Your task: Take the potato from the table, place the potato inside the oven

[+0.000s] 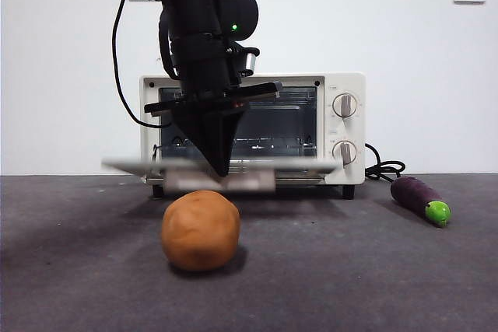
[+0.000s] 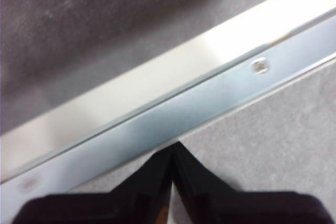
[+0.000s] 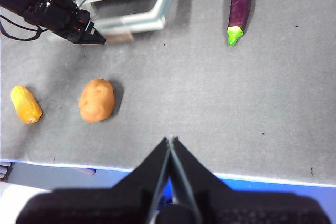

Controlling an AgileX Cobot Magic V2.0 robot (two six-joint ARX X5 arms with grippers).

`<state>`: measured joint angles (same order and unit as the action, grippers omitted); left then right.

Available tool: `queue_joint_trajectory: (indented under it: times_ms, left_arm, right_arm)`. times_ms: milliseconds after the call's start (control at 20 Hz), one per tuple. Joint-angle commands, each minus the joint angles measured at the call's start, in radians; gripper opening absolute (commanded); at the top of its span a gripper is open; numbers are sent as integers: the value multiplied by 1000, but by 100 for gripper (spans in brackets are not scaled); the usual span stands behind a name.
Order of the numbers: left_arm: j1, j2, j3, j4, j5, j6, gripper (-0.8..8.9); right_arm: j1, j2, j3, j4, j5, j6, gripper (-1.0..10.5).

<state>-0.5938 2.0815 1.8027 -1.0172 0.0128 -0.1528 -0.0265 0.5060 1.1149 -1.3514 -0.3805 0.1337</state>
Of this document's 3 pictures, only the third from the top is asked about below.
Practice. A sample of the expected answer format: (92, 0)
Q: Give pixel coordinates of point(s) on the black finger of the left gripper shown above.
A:
(93, 36)

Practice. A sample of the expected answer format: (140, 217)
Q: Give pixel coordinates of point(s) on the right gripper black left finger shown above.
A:
(110, 205)

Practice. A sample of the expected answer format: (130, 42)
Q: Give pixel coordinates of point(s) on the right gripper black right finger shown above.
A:
(236, 208)

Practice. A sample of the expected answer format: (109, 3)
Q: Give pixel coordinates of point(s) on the brown potato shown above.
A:
(96, 100)

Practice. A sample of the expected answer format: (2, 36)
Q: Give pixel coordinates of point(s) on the yellow vegetable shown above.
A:
(26, 104)

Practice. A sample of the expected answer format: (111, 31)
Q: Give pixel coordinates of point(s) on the purple eggplant with green stem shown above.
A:
(240, 1)

